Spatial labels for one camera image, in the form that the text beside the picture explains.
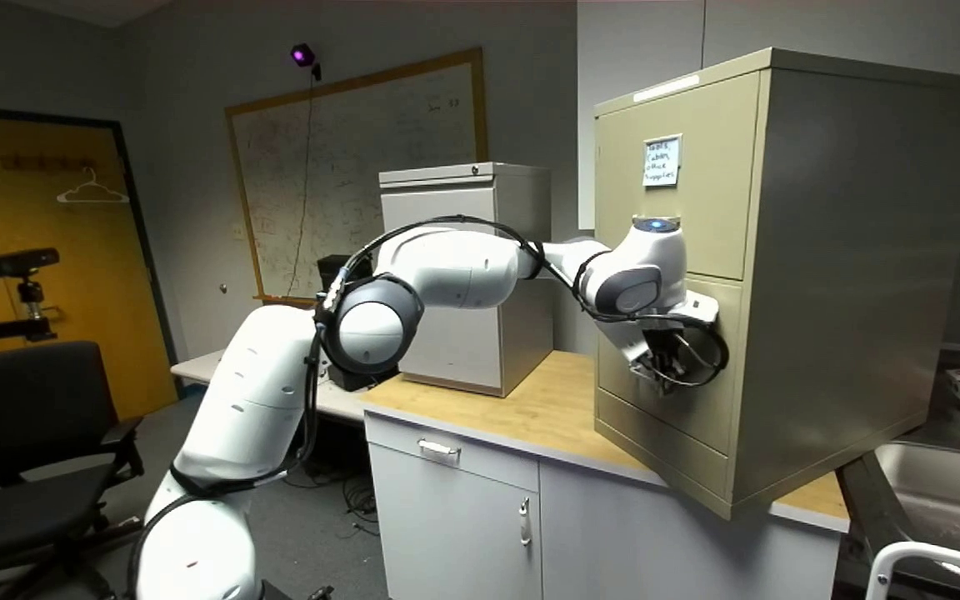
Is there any black office chair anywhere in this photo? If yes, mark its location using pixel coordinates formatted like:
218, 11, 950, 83
0, 340, 146, 600

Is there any beige drawer with label holder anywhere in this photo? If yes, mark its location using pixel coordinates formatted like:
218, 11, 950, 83
593, 263, 752, 469

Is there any beige drawer with white label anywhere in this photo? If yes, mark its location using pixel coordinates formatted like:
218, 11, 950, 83
593, 70, 771, 283

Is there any wood-framed whiteboard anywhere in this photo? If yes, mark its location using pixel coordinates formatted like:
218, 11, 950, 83
222, 45, 493, 311

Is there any white tube frame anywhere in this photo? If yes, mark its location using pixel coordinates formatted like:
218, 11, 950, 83
865, 541, 960, 600

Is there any beige metal filing cabinet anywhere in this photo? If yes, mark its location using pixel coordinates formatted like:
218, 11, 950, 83
589, 44, 960, 527

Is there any base cabinet door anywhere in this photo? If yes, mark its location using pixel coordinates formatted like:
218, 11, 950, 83
366, 443, 548, 600

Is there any black camera on stand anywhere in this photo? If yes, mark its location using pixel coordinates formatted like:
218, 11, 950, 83
0, 243, 62, 346

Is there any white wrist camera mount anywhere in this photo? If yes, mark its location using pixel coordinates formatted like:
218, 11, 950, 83
675, 289, 727, 337

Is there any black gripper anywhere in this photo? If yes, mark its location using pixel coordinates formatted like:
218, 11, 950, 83
632, 320, 735, 392

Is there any white base cabinet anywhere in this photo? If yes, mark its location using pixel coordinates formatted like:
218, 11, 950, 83
361, 403, 846, 600

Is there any white coat hanger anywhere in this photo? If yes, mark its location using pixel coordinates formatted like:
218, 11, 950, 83
55, 169, 133, 212

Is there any grey metal filing cabinet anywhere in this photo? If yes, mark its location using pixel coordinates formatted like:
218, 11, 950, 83
376, 160, 556, 400

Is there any purple-lit camera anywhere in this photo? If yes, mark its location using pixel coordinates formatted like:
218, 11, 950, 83
288, 39, 328, 83

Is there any yellow door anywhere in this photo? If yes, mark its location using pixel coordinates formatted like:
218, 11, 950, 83
0, 103, 179, 469

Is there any white paper label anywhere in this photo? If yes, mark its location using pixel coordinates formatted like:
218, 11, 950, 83
639, 134, 686, 193

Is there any base cabinet drawer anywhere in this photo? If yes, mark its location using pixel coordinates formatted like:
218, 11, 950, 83
366, 412, 542, 494

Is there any steel sink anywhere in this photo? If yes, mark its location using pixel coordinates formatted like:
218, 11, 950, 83
875, 436, 960, 600

